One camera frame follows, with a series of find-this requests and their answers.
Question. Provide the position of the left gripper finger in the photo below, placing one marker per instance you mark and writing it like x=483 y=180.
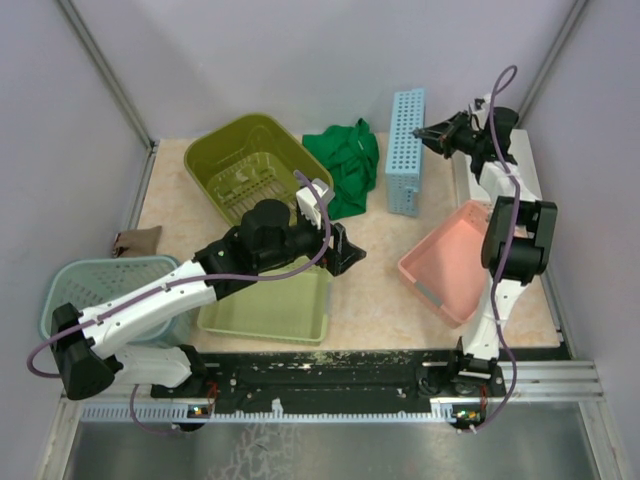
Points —
x=341 y=242
x=347 y=257

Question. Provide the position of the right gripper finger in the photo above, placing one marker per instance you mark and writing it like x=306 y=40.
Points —
x=443 y=128
x=433 y=139

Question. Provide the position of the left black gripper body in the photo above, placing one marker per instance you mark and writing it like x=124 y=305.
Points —
x=336 y=230

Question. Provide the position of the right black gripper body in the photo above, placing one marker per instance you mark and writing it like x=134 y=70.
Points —
x=462 y=139

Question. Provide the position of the light blue perforated basket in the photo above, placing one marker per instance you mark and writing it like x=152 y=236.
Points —
x=403 y=165

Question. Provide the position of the white perforated basket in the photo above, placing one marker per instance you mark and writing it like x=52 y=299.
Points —
x=468 y=189

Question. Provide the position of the pink perforated basket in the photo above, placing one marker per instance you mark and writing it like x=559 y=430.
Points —
x=444 y=269

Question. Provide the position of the large olive green container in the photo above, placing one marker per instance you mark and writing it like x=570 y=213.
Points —
x=253 y=158

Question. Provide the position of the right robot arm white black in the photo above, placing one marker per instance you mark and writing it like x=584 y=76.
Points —
x=517 y=244

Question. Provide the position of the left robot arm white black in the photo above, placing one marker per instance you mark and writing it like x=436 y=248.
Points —
x=93 y=348

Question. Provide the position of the light green shallow tray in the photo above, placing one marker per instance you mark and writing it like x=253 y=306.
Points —
x=293 y=310

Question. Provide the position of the green cloth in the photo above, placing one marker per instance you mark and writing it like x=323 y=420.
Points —
x=351 y=155

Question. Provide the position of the brown small pouch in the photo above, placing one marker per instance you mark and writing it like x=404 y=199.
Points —
x=137 y=243

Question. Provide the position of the teal perforated basket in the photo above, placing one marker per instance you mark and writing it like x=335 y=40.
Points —
x=90 y=282

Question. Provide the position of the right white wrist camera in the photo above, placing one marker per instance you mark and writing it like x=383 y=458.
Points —
x=480 y=113

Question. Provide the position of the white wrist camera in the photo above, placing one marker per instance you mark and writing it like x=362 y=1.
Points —
x=480 y=113
x=310 y=200

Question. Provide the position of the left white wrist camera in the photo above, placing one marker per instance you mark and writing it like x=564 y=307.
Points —
x=310 y=200

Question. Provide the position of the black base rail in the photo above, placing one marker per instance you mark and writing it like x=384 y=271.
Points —
x=326 y=382

